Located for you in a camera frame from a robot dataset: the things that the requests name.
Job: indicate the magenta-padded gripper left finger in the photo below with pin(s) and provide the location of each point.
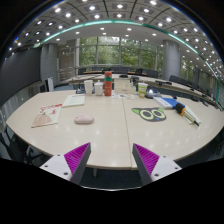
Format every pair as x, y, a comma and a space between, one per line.
76, 159

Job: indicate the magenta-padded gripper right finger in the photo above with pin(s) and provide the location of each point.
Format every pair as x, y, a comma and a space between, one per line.
146, 160

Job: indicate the pink computer mouse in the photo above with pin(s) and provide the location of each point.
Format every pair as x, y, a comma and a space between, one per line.
84, 119

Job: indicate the black green cat-face mouse pad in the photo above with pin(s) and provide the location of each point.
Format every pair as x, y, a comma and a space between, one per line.
149, 114

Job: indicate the red and white pamphlet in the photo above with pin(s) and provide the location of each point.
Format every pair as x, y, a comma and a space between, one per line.
48, 115

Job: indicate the white paper booklet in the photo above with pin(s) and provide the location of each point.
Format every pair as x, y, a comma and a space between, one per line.
74, 100

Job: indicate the white paper sheet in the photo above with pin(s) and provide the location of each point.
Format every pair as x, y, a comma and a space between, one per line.
195, 116

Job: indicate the black desk conference microphone unit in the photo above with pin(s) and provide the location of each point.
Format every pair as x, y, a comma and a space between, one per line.
152, 93

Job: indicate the colourful sticker sheet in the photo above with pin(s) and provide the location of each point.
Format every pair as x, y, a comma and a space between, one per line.
125, 96

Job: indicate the green printed lidded paper cup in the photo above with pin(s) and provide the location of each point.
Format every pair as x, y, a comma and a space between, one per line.
142, 90

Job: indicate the white lidded mug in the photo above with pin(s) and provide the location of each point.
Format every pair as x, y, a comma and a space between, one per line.
98, 89

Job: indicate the white cardboard box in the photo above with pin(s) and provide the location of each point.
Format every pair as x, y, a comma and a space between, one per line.
123, 86

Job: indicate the red drink bottle green band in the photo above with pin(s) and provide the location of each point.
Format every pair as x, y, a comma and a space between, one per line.
108, 85

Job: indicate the dark office chairs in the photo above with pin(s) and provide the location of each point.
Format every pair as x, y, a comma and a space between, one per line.
173, 78

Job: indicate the ceiling lights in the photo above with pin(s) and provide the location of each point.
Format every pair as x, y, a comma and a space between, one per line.
119, 6

